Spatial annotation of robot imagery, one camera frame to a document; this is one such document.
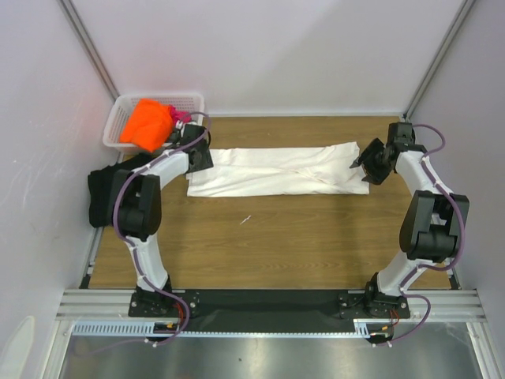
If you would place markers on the white Coca-Cola t-shirt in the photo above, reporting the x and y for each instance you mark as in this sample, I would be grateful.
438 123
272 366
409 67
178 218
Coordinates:
255 172

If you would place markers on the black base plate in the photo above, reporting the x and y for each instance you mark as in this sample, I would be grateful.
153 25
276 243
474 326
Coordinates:
286 311

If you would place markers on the aluminium frame rail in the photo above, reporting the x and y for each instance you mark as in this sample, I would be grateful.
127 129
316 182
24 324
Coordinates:
114 304

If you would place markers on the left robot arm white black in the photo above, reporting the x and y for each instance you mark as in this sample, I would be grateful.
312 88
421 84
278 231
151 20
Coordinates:
136 205

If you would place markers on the white plastic basket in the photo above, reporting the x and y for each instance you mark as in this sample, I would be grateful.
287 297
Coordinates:
125 104

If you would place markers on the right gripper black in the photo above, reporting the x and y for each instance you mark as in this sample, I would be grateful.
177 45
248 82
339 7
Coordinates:
373 160

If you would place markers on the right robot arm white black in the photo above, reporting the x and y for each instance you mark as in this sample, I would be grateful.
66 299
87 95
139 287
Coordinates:
432 234

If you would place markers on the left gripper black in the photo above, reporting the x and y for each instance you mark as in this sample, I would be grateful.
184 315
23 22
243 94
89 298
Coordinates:
206 161

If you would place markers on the pink t-shirt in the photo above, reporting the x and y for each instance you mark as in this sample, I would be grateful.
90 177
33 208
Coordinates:
179 116

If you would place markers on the black folded t-shirt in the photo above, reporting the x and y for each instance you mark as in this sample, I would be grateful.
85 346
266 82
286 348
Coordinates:
99 186

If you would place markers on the white slotted cable duct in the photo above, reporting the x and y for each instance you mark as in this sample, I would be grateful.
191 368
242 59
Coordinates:
124 328

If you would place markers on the orange t-shirt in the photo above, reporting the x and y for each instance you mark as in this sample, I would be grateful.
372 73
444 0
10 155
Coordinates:
149 125

